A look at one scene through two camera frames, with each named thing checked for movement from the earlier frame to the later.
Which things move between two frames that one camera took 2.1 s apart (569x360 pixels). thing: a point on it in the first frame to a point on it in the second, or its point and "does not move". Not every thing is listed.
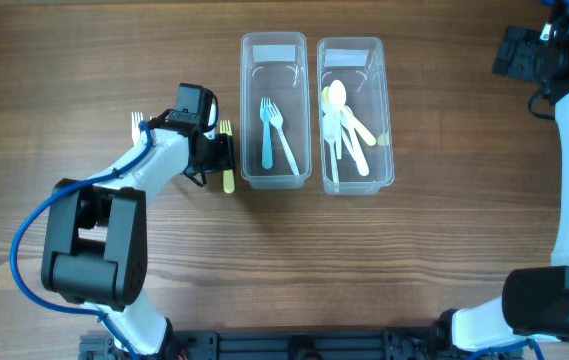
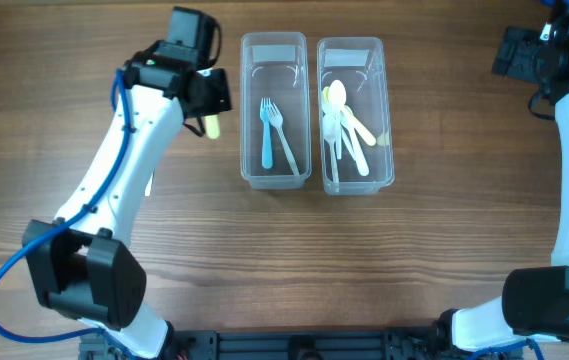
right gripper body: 524,49 does not move
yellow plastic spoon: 362,131 does not move
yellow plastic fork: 225,127 to 212,126
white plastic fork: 276,119 does not move
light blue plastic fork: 267,154 does not move
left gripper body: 219,153 to 218,95
